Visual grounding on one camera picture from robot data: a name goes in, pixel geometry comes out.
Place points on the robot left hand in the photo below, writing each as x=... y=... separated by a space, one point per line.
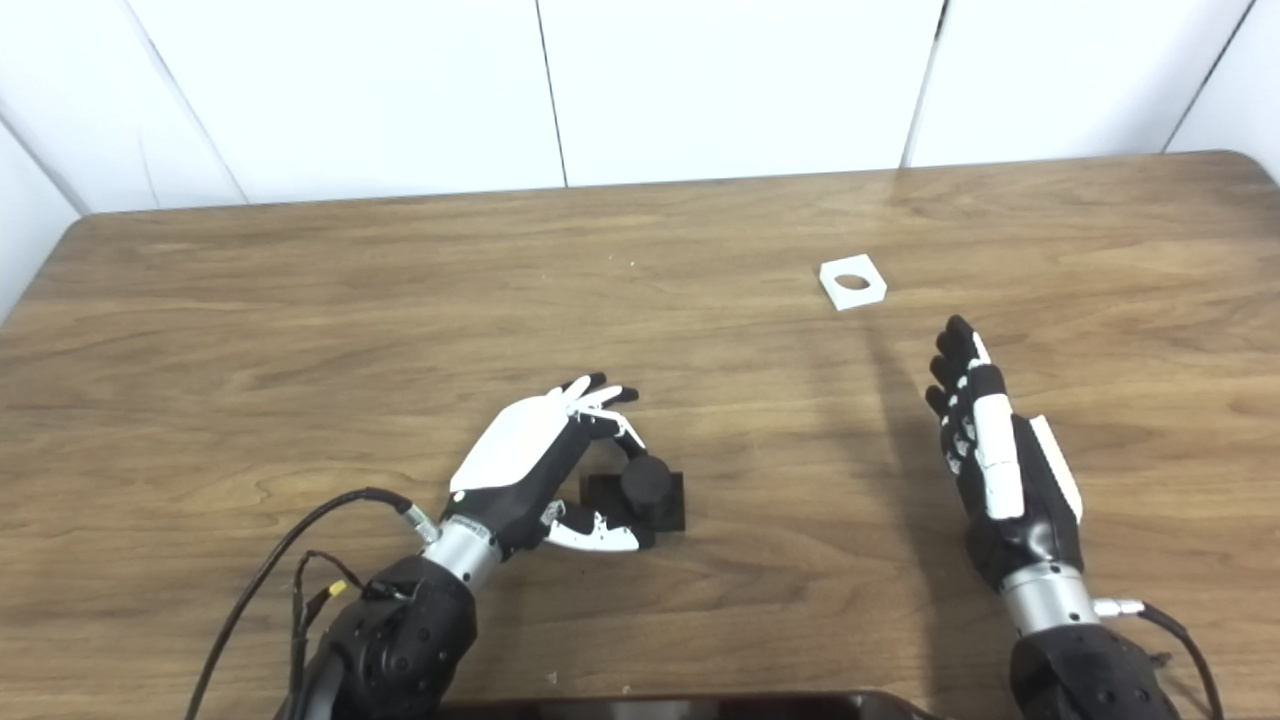
x=515 y=450

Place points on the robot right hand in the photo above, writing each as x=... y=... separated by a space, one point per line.
x=1015 y=530

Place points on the black peg with square base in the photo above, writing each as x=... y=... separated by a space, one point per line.
x=650 y=485

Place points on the white square piece with hole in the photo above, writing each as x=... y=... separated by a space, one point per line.
x=872 y=296

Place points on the dark glossy robot chest edge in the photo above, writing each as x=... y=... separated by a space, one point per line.
x=680 y=708

